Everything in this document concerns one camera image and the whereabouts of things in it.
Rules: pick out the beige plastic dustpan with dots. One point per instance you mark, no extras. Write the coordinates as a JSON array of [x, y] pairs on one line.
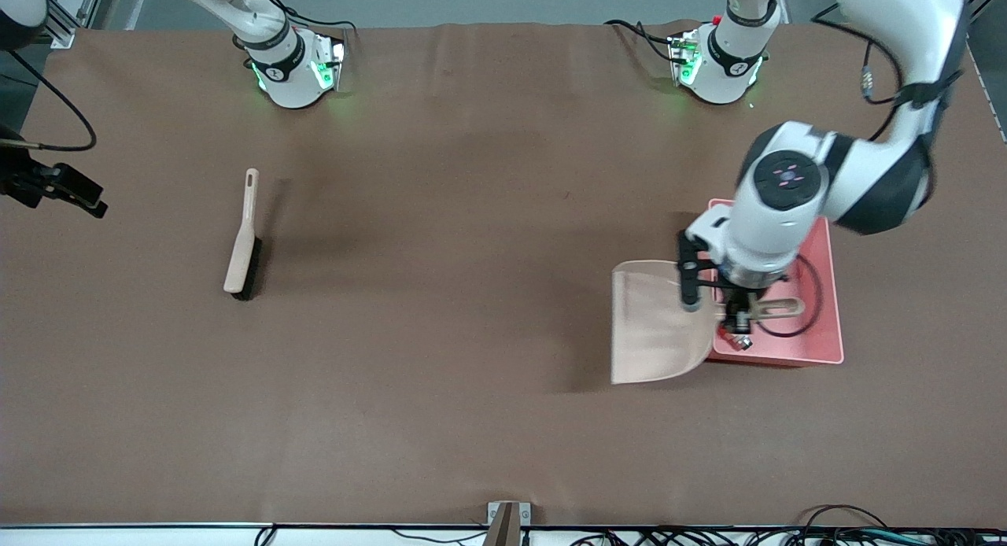
[[653, 333]]

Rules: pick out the brown table mat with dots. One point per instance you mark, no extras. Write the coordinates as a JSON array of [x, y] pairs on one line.
[[393, 420]]

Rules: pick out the metal bracket with brown post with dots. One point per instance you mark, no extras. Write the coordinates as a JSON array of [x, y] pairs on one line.
[[497, 513]]

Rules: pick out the small toy block object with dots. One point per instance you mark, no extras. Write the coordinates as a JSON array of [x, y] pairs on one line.
[[741, 341]]

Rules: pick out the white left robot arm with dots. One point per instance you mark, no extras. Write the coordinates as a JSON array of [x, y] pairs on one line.
[[775, 215]]

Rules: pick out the pink plastic bin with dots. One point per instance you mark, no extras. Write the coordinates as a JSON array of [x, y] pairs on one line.
[[779, 353]]

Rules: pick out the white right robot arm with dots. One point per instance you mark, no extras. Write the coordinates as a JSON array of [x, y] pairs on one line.
[[287, 78]]

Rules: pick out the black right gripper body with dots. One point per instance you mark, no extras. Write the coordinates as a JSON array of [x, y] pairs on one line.
[[22, 182]]

